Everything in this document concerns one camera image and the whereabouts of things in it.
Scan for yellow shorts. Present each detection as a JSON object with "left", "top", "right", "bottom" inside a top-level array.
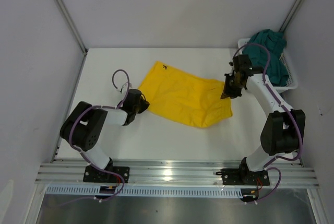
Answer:
[{"left": 138, "top": 61, "right": 233, "bottom": 128}]

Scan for green shorts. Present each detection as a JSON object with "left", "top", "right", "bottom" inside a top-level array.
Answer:
[{"left": 242, "top": 29, "right": 289, "bottom": 87}]

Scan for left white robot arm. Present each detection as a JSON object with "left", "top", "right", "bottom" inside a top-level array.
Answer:
[{"left": 59, "top": 89, "right": 150, "bottom": 182}]

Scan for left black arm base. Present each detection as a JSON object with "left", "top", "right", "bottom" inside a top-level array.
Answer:
[{"left": 83, "top": 166, "right": 130, "bottom": 184}]

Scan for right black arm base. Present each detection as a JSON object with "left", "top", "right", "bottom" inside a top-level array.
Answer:
[{"left": 216, "top": 168, "right": 270, "bottom": 186}]

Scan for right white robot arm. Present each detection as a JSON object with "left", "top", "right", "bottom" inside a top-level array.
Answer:
[{"left": 221, "top": 71, "right": 306, "bottom": 184}]

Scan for white perforated plastic basket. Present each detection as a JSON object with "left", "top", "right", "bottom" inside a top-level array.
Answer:
[{"left": 237, "top": 38, "right": 300, "bottom": 94}]

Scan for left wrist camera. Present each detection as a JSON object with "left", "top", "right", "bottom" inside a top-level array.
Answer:
[{"left": 119, "top": 82, "right": 132, "bottom": 95}]

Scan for aluminium front rail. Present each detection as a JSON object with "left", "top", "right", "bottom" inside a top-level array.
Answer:
[{"left": 35, "top": 159, "right": 319, "bottom": 189}]

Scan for slotted white cable duct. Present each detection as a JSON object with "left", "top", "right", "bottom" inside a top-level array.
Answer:
[{"left": 46, "top": 184, "right": 243, "bottom": 198}]

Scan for right aluminium corner post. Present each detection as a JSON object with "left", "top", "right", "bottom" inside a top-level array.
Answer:
[{"left": 279, "top": 0, "right": 305, "bottom": 33}]

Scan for aluminium corner post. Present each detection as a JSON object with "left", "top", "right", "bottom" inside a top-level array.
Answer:
[
  {"left": 279, "top": 0, "right": 305, "bottom": 33},
  {"left": 54, "top": 0, "right": 88, "bottom": 55}
]

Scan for left aluminium corner post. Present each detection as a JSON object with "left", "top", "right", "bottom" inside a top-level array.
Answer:
[{"left": 54, "top": 0, "right": 88, "bottom": 55}]

